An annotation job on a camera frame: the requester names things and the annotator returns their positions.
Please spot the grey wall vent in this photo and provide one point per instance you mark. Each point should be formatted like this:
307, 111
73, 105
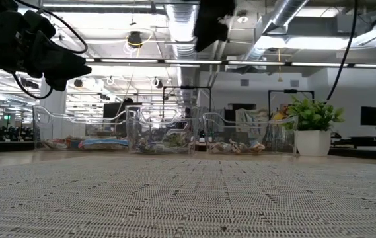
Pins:
244, 82
294, 83

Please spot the white pillar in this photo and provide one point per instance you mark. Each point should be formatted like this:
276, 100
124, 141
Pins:
53, 99

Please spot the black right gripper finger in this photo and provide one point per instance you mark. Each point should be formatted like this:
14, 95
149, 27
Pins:
210, 34

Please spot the black table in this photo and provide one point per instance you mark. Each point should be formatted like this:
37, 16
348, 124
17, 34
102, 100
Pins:
366, 141

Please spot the white plant pot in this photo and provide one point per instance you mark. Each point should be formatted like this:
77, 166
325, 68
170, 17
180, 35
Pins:
313, 142

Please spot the green potted plant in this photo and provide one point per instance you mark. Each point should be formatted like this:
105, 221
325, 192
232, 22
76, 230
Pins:
313, 115

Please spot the silver ribbed ventilation duct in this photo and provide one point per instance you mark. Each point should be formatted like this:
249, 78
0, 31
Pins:
182, 33

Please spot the black metal frame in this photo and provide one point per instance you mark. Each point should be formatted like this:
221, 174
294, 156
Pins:
290, 91

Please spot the black ceiling camera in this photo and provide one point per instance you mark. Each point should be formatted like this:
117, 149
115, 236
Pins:
135, 39

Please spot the grey woven placemat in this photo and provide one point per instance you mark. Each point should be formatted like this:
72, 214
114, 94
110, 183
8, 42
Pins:
108, 205

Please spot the white ceiling sensor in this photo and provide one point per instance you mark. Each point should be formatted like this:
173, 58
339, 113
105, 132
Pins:
242, 18

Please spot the black monitor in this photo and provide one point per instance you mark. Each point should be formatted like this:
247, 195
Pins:
115, 110
371, 115

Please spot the clear plastic bin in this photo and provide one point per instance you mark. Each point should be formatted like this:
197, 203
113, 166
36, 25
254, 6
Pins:
42, 129
135, 125
214, 129

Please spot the person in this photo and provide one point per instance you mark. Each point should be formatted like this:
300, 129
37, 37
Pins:
187, 112
278, 115

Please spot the green exit sign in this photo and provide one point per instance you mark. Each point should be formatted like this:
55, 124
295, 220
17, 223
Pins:
7, 117

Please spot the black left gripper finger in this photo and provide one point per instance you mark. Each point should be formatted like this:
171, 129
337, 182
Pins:
56, 84
59, 61

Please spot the black ceiling spotlight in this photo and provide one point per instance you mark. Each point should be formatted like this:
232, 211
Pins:
159, 83
78, 83

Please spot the long ceiling light strip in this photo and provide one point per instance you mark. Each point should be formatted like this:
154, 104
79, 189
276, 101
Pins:
191, 61

